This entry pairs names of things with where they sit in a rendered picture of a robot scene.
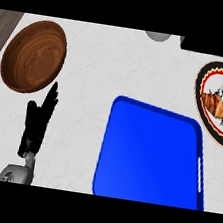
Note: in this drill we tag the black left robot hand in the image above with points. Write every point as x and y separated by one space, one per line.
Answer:
38 123

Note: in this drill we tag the blue plastic tray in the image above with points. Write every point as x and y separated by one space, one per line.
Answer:
151 153

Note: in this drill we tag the golden brown croissant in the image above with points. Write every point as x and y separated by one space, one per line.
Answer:
216 104

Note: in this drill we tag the patterned black rimmed plate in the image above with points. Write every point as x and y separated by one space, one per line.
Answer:
219 104

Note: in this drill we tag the black appliance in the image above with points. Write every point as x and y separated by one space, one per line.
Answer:
209 46

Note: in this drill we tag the brown wooden bowl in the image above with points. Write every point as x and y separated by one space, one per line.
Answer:
33 56

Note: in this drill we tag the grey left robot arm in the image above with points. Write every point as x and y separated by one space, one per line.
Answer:
19 172

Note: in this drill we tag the grey round object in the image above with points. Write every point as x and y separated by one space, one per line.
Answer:
157 35

